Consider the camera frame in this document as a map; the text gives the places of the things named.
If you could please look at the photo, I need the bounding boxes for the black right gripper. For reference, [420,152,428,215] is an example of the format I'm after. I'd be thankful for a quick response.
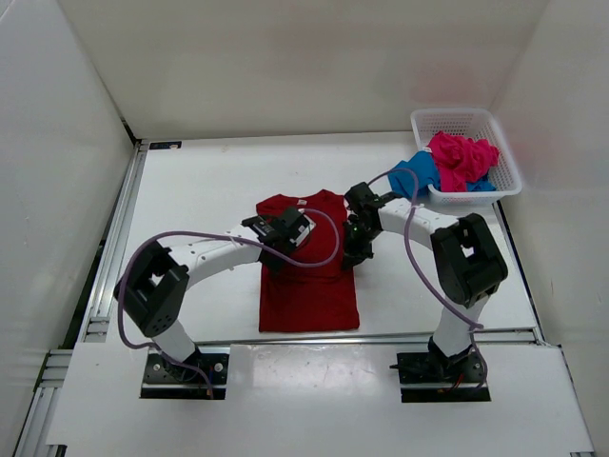
[341,220,381,270]

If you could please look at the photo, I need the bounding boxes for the red t-shirt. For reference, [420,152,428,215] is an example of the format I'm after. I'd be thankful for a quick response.
[256,189,360,333]

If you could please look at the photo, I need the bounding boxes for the pink t-shirt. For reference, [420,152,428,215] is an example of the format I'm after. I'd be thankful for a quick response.
[428,131,500,193]

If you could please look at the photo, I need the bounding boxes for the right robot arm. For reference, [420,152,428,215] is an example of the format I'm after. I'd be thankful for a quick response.
[343,183,508,381]

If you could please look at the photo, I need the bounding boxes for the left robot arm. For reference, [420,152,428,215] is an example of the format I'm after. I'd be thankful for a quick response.
[114,208,316,381]

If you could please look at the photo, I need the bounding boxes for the blue t-shirt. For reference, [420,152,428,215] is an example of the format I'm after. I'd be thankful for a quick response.
[387,151,496,200]

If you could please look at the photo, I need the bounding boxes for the white plastic laundry basket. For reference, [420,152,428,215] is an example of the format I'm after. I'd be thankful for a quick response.
[411,108,522,206]

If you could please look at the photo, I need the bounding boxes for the white front cover board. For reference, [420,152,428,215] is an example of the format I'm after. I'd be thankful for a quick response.
[48,344,594,456]

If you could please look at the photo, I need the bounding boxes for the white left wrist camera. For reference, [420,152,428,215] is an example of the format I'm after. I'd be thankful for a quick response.
[290,209,316,248]

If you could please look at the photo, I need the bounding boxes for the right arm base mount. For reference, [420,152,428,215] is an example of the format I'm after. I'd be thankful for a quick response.
[389,352,491,404]

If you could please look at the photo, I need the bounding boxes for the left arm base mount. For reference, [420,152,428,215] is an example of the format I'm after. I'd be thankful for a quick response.
[140,346,230,401]

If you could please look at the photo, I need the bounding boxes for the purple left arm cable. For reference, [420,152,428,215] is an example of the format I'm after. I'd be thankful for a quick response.
[116,206,342,399]

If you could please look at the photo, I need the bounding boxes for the aluminium front rail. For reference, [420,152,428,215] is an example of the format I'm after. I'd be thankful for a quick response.
[79,316,543,347]

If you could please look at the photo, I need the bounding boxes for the aluminium rail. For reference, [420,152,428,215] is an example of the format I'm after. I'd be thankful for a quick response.
[79,316,543,347]
[9,138,158,456]

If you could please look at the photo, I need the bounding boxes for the aluminium left side rail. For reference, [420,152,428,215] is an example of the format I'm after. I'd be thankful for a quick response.
[9,138,158,456]

